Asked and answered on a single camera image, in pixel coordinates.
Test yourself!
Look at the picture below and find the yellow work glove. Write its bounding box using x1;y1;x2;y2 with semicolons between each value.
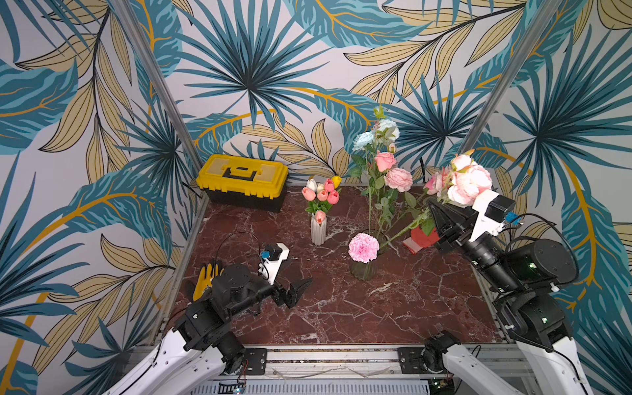
193;260;224;301

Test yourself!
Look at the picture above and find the clear glass vase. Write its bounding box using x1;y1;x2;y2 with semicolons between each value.
351;230;380;281

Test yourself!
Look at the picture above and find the magenta rose stem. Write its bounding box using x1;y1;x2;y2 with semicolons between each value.
408;168;450;219

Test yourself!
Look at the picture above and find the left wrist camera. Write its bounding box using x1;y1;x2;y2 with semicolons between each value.
258;243;290;285

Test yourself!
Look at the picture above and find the red glove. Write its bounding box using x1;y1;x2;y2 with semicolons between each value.
403;227;439;255

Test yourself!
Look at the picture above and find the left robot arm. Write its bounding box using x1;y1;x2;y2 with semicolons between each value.
103;264;312;394

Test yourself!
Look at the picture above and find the white ribbed vase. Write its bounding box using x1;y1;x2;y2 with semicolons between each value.
310;214;327;246

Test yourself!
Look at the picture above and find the tulip bouquet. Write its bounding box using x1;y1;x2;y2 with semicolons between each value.
301;175;342;225

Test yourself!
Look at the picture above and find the pink carnation flower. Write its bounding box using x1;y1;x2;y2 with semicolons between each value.
348;233;380;264

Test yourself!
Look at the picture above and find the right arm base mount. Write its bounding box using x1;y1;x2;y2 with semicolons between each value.
398;347;445;375

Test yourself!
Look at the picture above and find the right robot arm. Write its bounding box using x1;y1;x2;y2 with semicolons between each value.
427;191;592;394

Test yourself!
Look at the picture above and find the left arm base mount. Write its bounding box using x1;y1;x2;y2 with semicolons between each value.
222;348;268;376

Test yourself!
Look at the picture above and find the light pink peony bunch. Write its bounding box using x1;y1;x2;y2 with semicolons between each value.
379;150;494;248

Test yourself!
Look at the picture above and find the tall pink white flower spray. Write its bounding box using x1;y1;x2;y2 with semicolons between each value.
350;105;416;243

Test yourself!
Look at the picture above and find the aluminium front rail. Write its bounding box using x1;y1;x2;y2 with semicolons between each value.
122;343;524;381

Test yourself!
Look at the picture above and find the yellow black toolbox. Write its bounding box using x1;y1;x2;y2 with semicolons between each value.
196;154;289;212

